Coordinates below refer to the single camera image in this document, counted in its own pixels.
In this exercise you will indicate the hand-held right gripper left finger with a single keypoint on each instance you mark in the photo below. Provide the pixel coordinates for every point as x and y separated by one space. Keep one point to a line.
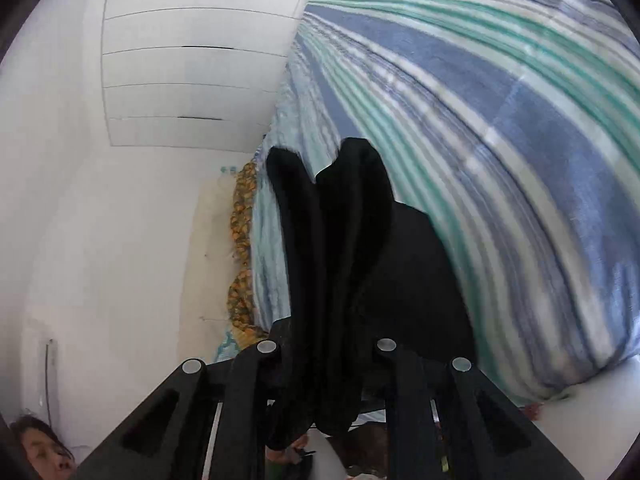
247 390

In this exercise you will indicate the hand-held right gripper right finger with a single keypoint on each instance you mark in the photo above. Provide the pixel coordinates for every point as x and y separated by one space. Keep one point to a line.
406 390

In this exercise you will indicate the black pants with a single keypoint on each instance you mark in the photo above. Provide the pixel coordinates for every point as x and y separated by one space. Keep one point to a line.
360 260

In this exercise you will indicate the teal floral pillow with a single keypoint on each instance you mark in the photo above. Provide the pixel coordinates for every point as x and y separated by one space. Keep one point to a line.
226 347

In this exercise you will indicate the orange floral blanket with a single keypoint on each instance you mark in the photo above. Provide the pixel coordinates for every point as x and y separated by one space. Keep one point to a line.
242 240

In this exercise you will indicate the person's head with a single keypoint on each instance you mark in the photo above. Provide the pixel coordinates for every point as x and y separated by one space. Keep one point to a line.
42 447

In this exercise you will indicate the striped bed sheet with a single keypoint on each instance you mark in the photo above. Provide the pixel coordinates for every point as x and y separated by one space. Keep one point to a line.
500 135

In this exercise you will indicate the white wardrobe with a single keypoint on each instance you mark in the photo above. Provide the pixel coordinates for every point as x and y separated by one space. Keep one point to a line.
200 55

